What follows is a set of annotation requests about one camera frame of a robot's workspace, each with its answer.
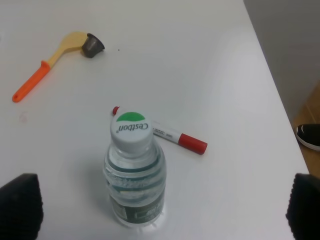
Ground dark coffee capsule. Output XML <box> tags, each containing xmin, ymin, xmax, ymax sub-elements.
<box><xmin>81</xmin><ymin>33</ymin><xmax>105</xmax><ymax>58</ymax></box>

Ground red white marker pen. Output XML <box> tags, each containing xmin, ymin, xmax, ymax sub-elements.
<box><xmin>110</xmin><ymin>106</ymin><xmax>208</xmax><ymax>155</ymax></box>

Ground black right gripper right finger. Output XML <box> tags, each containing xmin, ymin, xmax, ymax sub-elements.
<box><xmin>285</xmin><ymin>173</ymin><xmax>320</xmax><ymax>240</ymax></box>

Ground clear water bottle green label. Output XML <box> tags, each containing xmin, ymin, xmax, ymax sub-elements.
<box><xmin>103</xmin><ymin>108</ymin><xmax>167</xmax><ymax>226</ymax></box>

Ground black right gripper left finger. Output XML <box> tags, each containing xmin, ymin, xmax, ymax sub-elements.
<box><xmin>0</xmin><ymin>173</ymin><xmax>44</xmax><ymax>240</ymax></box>

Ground wooden spatula orange handle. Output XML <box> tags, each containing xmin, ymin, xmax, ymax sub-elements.
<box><xmin>12</xmin><ymin>31</ymin><xmax>87</xmax><ymax>103</ymax></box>

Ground black white shoe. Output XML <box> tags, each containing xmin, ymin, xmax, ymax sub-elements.
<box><xmin>295</xmin><ymin>124</ymin><xmax>320</xmax><ymax>151</ymax></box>

